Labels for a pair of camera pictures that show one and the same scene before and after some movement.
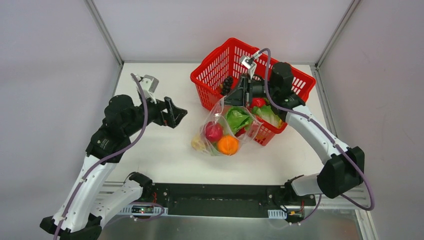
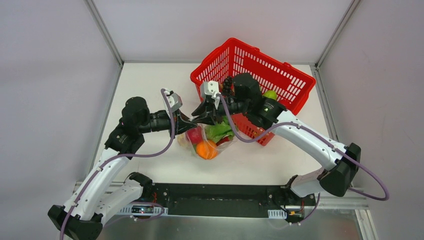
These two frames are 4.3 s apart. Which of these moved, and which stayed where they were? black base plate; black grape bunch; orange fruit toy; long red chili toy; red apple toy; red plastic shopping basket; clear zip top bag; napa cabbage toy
Moved: clear zip top bag; red apple toy; napa cabbage toy; orange fruit toy; long red chili toy
Stayed: black grape bunch; black base plate; red plastic shopping basket
